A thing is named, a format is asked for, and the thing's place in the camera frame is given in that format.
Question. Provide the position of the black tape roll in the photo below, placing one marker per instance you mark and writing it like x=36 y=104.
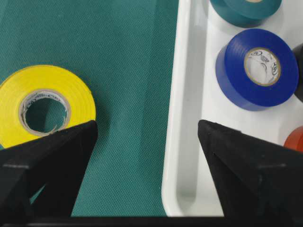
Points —
x=298 y=52

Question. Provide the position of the red tape roll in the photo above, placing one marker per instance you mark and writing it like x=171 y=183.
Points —
x=295 y=140

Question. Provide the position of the white plastic tray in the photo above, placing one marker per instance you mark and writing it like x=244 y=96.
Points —
x=187 y=187

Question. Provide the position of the green table cloth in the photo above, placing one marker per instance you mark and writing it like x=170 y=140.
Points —
x=123 y=50

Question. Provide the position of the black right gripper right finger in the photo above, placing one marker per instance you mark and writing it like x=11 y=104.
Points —
x=257 y=182

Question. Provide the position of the yellow tape roll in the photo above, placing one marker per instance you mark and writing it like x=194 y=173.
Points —
x=26 y=86

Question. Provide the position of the blue tape roll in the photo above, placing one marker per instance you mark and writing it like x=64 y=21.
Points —
x=257 y=70

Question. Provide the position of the green tape roll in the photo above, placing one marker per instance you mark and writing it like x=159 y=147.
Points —
x=245 y=13

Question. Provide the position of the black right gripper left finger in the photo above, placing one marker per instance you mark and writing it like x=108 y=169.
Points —
x=42 y=177

